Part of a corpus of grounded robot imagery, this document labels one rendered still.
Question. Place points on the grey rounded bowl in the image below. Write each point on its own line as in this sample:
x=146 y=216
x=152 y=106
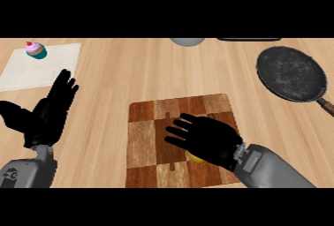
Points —
x=187 y=41

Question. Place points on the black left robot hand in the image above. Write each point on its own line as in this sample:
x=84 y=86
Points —
x=48 y=117

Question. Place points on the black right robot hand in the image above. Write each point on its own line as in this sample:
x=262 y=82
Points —
x=214 y=138

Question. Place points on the white placemat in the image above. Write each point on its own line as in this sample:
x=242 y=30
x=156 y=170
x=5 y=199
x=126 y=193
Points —
x=38 y=66

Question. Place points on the black frying pan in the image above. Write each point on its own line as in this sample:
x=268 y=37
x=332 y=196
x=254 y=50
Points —
x=292 y=75

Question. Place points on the dark flat appliance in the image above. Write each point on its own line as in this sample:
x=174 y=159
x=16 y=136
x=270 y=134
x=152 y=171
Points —
x=249 y=39

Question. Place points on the yellow lemon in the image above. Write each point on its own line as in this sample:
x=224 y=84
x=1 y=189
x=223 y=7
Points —
x=194 y=158

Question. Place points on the pink frosted cupcake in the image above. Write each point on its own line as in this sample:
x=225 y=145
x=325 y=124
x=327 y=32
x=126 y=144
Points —
x=36 y=50

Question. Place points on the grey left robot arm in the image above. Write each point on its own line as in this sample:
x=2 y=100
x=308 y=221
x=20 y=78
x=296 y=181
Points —
x=30 y=170

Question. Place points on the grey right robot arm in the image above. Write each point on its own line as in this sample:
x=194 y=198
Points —
x=270 y=167

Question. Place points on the checkered wooden cutting board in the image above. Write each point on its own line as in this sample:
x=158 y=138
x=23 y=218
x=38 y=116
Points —
x=144 y=141

